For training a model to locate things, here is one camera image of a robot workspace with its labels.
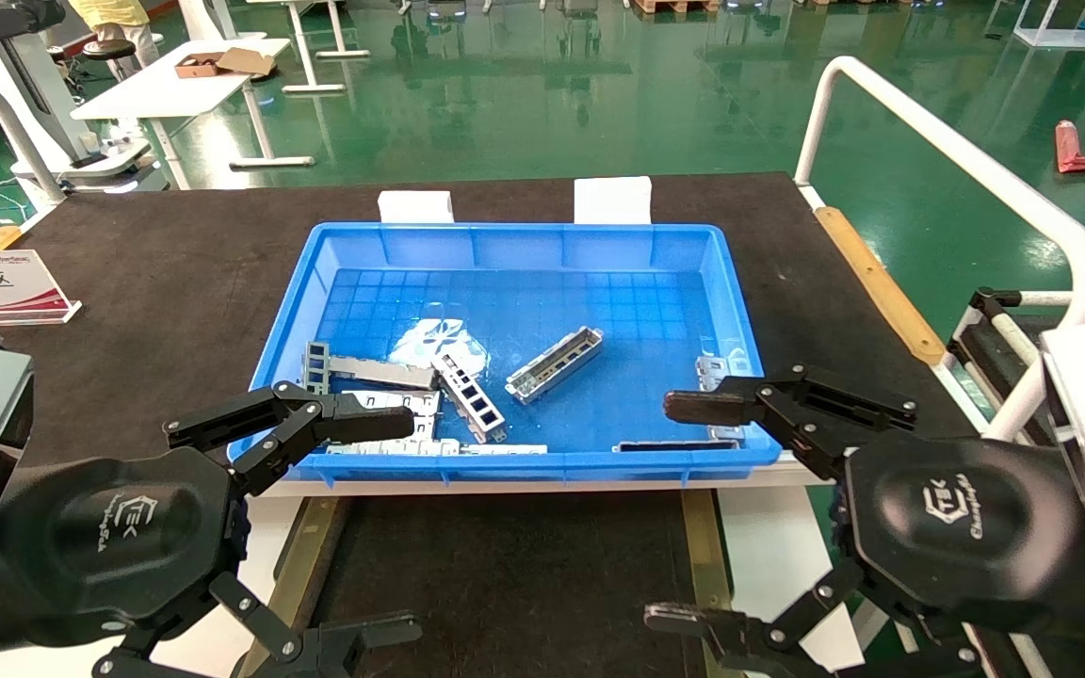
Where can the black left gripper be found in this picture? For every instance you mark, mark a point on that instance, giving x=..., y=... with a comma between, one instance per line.
x=119, y=537

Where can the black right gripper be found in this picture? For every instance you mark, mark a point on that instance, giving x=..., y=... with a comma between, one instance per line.
x=957, y=527

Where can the grey metal channel part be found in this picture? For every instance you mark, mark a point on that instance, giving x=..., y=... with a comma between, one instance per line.
x=557, y=363

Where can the L-shaped grey metal part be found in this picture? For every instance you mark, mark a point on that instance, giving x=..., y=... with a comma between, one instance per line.
x=373, y=370

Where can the metal part with square holes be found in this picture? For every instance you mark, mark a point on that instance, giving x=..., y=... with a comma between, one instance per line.
x=469, y=395

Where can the dark thin metal strip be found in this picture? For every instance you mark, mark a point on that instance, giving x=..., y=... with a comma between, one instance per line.
x=665, y=445

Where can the flat slotted metal plate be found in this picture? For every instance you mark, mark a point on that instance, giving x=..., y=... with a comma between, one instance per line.
x=422, y=403

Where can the long thin metal strip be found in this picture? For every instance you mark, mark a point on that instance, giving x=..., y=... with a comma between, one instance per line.
x=467, y=449

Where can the clear plastic bag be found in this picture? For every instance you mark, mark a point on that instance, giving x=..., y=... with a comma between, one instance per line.
x=439, y=337

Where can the blue plastic bin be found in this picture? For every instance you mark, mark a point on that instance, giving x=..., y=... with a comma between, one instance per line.
x=599, y=311

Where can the small white foam block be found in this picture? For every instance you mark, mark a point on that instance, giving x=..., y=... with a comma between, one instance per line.
x=415, y=206

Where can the large white foam block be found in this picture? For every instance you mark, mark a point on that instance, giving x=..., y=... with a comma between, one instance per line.
x=612, y=200

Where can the white tubular railing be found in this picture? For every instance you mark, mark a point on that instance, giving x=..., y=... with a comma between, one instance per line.
x=976, y=169

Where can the white background table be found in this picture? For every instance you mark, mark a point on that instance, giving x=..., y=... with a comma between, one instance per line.
x=166, y=85

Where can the open cardboard box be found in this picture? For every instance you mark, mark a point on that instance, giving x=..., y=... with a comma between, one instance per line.
x=222, y=62

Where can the grey curved tube railing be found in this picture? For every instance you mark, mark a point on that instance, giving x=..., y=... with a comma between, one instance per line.
x=6, y=122

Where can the black round stool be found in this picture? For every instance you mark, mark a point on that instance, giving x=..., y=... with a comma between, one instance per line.
x=109, y=49

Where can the white machine stand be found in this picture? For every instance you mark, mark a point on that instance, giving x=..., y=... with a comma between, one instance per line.
x=24, y=75

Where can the person in yellow coat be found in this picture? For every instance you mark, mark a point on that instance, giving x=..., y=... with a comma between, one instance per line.
x=114, y=14

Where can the white table frame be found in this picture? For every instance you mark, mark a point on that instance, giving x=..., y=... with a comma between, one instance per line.
x=316, y=47

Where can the white floor frame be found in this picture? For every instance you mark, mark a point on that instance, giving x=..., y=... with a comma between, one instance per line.
x=1070, y=38

